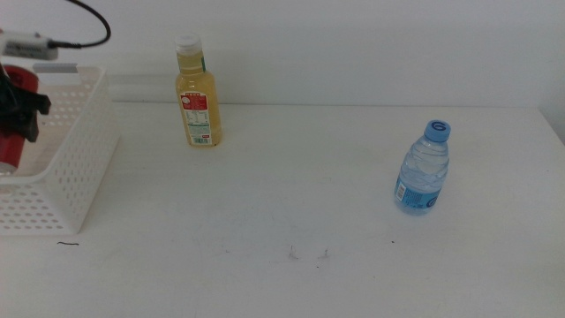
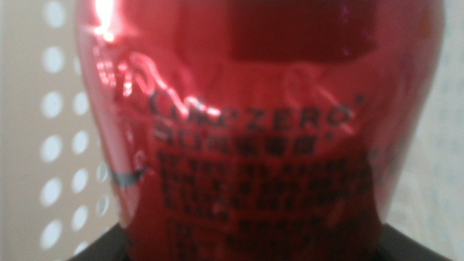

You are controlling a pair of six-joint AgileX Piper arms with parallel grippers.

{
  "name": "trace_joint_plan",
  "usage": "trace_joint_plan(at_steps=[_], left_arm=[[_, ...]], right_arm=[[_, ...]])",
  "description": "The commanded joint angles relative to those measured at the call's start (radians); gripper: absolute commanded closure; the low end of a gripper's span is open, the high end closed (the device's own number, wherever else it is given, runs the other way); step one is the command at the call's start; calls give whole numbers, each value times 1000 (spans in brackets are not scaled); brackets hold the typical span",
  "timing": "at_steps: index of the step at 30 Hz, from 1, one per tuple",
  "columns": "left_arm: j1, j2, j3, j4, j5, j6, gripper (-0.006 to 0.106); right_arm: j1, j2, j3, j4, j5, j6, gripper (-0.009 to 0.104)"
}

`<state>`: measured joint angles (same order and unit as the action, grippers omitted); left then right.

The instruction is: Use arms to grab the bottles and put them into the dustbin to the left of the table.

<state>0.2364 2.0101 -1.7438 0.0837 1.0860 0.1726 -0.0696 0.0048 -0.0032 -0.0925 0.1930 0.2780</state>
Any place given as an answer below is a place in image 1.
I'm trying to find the black camera cable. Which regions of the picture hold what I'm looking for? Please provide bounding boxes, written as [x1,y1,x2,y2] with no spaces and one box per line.
[47,0,112,50]

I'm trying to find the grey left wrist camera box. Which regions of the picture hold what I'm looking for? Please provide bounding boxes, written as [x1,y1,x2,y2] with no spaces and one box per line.
[0,31,60,62]

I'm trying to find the yellow juice bottle white cap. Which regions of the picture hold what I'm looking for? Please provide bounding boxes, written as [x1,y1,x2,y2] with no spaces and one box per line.
[174,33,223,149]

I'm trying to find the red soda can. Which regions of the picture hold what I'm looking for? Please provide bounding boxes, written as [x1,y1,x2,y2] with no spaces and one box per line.
[0,64,41,175]

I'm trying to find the small water bottle blue cap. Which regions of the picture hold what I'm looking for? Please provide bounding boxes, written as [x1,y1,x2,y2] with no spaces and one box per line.
[393,118,452,216]

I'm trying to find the white perforated plastic basket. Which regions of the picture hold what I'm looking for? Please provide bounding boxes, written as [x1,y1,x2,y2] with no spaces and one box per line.
[0,64,121,236]

